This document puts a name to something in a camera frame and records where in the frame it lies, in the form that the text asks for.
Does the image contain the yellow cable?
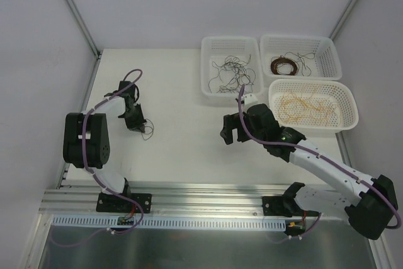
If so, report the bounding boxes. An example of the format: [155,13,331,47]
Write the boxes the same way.
[278,91,343,124]

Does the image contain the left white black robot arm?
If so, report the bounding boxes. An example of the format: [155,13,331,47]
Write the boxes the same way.
[63,81,152,215]

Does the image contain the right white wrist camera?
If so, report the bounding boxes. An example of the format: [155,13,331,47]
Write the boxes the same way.
[242,93,259,106]

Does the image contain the brown cable loops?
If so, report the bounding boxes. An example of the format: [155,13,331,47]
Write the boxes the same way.
[140,118,156,141]

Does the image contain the loose black cable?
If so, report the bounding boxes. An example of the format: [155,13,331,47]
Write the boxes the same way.
[207,54,261,95]

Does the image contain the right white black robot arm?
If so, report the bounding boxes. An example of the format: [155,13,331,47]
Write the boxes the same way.
[220,104,402,240]

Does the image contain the white rectangular basket left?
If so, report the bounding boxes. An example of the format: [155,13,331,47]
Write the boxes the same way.
[200,36,264,106]

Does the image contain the white rectangular basket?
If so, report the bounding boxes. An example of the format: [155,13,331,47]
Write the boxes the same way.
[259,34,343,81]
[200,36,264,106]

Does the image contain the white rectangular basket right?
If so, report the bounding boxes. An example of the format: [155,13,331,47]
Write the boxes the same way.
[259,34,343,81]

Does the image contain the slotted grey cable duct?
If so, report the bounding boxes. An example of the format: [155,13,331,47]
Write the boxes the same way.
[52,215,286,232]

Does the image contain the left aluminium frame post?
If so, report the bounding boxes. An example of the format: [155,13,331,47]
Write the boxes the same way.
[64,0,101,58]

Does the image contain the aluminium mounting rail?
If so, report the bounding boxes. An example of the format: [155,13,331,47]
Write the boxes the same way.
[39,180,378,221]

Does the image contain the white rounded perforated basket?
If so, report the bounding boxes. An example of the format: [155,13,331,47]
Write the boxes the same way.
[268,79,359,133]

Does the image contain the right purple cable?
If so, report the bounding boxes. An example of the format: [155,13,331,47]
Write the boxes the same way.
[236,84,401,241]

